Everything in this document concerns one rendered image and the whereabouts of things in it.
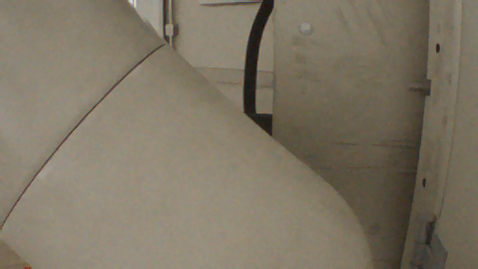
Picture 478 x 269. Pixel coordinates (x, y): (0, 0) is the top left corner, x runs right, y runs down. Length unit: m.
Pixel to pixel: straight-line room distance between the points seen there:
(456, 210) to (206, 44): 1.04
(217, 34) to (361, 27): 0.83
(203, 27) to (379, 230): 0.91
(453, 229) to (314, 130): 0.20
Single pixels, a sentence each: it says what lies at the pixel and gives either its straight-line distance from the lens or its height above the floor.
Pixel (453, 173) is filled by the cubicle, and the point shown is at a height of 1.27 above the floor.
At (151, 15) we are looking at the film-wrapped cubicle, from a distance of 8.19.
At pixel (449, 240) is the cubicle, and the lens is 0.23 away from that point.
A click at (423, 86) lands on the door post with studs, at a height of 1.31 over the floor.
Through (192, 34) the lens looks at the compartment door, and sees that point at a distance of 1.23.
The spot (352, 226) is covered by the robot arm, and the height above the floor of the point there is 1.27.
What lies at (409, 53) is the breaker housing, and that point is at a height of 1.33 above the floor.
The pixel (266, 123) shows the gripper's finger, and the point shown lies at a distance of 0.48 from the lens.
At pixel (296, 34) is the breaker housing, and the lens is 0.37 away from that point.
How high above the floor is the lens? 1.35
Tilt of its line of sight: 14 degrees down
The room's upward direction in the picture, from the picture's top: straight up
